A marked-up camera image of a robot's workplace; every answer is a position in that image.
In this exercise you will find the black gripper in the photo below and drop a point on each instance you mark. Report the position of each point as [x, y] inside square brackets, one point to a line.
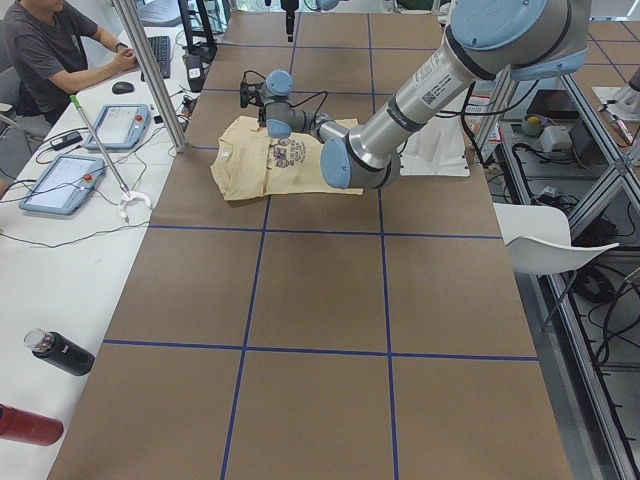
[288, 20]
[261, 115]

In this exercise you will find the yellow long sleeve shirt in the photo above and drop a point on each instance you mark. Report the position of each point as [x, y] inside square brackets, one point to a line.
[251, 164]

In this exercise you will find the black keyboard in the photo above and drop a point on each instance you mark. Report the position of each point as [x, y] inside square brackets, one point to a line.
[161, 48]

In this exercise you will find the black computer mouse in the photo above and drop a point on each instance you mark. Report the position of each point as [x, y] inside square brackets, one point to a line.
[122, 87]

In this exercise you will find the upper blue teach pendant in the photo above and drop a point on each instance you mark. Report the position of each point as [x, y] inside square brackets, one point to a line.
[120, 127]

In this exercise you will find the blue teach pendant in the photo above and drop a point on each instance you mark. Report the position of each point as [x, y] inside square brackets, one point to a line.
[120, 127]
[64, 186]

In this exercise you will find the reacher grabber stick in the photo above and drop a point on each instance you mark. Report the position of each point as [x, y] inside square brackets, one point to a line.
[129, 195]

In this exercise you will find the seated person grey shirt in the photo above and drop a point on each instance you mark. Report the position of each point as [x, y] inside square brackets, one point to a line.
[42, 38]

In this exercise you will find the lower blue teach pendant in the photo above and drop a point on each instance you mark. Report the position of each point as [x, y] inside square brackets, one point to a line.
[64, 186]

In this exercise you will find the white plastic chair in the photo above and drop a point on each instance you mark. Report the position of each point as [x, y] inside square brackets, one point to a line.
[538, 241]

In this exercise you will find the black water bottle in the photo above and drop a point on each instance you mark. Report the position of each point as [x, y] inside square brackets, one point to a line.
[57, 350]

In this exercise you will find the red water bottle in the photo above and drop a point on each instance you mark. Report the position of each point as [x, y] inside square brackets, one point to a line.
[28, 427]

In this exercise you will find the aluminium frame post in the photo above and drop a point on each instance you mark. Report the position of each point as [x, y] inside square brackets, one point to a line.
[136, 33]

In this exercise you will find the white camera mast pedestal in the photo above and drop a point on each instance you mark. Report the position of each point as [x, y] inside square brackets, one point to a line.
[438, 149]

